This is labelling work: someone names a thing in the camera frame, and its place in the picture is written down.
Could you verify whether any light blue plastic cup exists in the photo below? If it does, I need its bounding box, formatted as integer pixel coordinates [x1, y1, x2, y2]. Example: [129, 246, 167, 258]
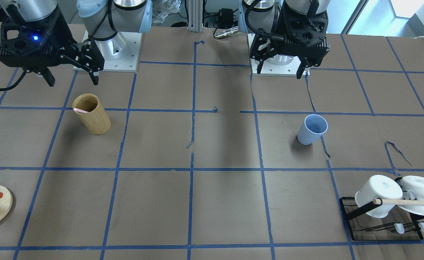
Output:
[297, 114, 328, 145]

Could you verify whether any black power adapter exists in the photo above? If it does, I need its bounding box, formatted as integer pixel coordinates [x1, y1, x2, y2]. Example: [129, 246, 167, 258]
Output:
[214, 8, 234, 29]

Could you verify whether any black wire mug rack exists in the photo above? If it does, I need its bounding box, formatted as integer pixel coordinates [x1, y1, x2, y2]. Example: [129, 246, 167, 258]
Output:
[340, 177, 424, 241]

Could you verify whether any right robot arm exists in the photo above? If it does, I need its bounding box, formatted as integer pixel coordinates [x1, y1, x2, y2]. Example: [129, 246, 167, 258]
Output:
[0, 0, 153, 88]

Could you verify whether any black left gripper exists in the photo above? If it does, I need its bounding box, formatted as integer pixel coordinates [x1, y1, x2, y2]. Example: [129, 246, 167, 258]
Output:
[249, 4, 331, 79]

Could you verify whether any aluminium frame post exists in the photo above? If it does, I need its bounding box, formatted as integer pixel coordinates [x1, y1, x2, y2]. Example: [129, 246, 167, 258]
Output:
[184, 0, 205, 34]

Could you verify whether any white mug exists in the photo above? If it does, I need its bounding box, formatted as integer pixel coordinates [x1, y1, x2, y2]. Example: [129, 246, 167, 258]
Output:
[398, 175, 424, 216]
[355, 175, 403, 207]

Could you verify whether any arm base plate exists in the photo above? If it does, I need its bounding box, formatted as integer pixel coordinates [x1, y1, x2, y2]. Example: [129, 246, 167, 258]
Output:
[95, 32, 143, 72]
[247, 33, 310, 77]

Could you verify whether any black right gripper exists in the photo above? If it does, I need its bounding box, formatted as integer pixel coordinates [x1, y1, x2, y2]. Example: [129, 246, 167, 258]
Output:
[0, 7, 104, 87]

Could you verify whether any bamboo cup holder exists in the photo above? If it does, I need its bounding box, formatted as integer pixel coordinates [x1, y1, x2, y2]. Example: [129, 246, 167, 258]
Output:
[72, 94, 111, 135]

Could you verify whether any silver cylindrical connector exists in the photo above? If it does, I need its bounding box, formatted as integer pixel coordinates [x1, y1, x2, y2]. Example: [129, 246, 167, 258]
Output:
[213, 26, 239, 40]

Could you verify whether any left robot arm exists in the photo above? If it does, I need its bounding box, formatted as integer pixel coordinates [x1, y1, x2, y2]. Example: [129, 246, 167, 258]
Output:
[238, 0, 331, 79]

